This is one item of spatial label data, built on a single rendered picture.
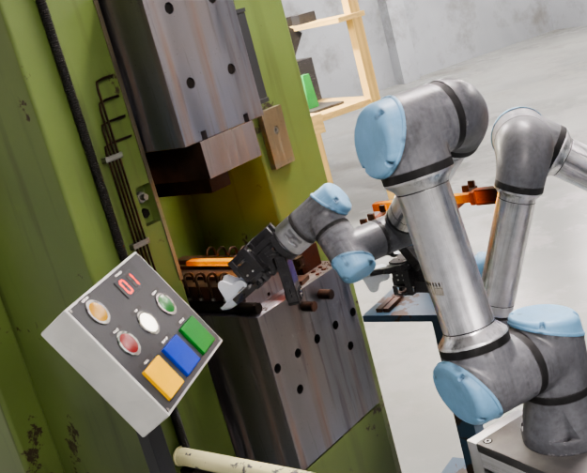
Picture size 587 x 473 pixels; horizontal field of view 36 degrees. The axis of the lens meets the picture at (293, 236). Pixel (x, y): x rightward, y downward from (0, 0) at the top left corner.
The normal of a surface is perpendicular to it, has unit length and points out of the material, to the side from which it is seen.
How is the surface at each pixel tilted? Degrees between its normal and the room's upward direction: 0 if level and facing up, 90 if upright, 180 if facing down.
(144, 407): 90
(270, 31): 90
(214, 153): 90
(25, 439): 90
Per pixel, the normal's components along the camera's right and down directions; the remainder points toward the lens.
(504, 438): -0.25, -0.93
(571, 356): 0.46, 0.11
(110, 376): -0.23, 0.31
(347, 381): 0.76, -0.03
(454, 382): -0.80, 0.46
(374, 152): -0.89, 0.21
